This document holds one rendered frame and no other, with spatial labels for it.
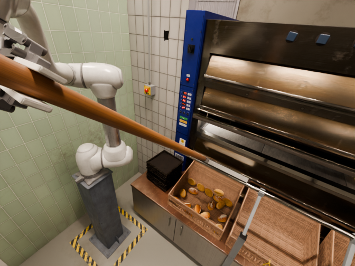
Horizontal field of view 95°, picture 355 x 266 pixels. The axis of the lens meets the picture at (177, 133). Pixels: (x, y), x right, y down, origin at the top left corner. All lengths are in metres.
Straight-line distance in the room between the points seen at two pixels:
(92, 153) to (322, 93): 1.52
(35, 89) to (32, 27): 0.47
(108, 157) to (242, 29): 1.26
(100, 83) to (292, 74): 1.16
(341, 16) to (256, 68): 3.89
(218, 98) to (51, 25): 1.32
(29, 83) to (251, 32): 1.24
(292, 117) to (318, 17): 3.88
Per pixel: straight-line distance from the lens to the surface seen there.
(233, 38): 1.36
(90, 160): 1.31
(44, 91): 0.26
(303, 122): 1.40
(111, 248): 2.23
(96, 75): 0.98
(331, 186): 1.63
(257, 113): 1.39
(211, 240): 1.63
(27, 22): 0.70
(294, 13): 5.11
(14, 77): 0.25
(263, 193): 1.26
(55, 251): 2.43
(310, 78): 1.33
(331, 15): 5.12
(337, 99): 1.34
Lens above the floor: 2.03
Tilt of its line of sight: 33 degrees down
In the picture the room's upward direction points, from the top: 5 degrees clockwise
